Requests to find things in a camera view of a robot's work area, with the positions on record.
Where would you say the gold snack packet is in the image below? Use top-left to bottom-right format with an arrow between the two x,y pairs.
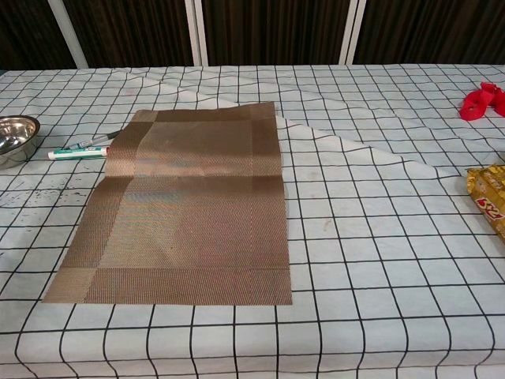
466,163 -> 505,242

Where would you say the white marker red cap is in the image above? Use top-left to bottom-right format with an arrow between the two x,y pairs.
47,144 -> 111,160

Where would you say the red plastic chain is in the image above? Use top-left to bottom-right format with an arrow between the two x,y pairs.
458,81 -> 505,122

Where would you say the metal bowl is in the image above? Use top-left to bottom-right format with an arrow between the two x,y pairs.
0,114 -> 42,170

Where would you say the white partition post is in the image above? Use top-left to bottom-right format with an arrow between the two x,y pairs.
50,0 -> 88,69
338,0 -> 368,66
184,0 -> 209,66

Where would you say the brown woven placemat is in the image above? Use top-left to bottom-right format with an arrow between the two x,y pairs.
42,101 -> 295,307

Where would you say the white checked tablecloth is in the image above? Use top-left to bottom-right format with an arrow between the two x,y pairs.
0,62 -> 505,379

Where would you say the thin black pen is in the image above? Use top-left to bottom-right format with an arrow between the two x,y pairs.
69,129 -> 122,150

